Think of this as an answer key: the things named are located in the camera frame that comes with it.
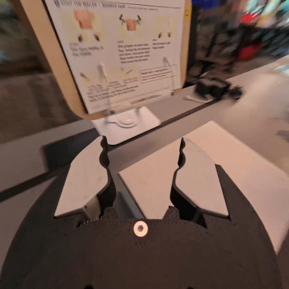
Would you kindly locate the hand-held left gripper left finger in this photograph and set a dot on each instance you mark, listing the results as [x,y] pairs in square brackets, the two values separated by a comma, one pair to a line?
[83,180]

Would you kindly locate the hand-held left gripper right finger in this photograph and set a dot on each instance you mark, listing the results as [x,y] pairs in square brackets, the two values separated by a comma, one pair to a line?
[201,182]

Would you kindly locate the white cardboard mailer box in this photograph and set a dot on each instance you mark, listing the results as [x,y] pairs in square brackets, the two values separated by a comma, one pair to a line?
[237,158]

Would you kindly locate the black charger block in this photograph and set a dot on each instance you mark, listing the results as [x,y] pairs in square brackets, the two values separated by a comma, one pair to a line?
[212,89]

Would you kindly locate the wooden display board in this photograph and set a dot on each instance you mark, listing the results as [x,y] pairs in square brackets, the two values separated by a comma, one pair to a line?
[52,56]

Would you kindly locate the printed instruction sheet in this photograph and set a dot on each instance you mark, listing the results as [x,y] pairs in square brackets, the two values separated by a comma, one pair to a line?
[108,52]

